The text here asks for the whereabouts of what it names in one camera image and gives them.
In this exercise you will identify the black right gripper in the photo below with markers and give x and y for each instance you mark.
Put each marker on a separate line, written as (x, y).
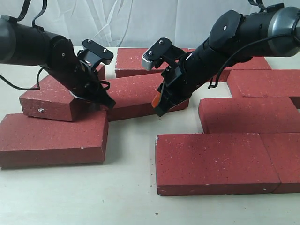
(202, 65)

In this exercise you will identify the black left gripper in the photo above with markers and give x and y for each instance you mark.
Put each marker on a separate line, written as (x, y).
(82, 81)

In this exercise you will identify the red brick with metal studs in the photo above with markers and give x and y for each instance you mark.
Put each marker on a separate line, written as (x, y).
(53, 101)

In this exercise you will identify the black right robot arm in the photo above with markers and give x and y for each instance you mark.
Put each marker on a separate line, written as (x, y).
(234, 38)

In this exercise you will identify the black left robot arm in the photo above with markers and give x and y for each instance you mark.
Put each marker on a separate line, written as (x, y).
(33, 46)

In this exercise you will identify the red brick third row right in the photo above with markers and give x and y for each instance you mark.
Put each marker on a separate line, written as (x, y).
(249, 115)

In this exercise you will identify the red brick right second row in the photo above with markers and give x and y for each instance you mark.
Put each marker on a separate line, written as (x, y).
(265, 83)

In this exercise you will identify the white fabric backdrop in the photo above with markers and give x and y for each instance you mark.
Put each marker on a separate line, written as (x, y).
(133, 23)

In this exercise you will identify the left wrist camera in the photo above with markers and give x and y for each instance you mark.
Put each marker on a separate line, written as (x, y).
(94, 54)

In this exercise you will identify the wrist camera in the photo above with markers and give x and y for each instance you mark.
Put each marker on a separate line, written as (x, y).
(94, 54)
(161, 51)

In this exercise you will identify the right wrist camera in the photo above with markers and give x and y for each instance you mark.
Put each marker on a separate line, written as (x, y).
(161, 51)

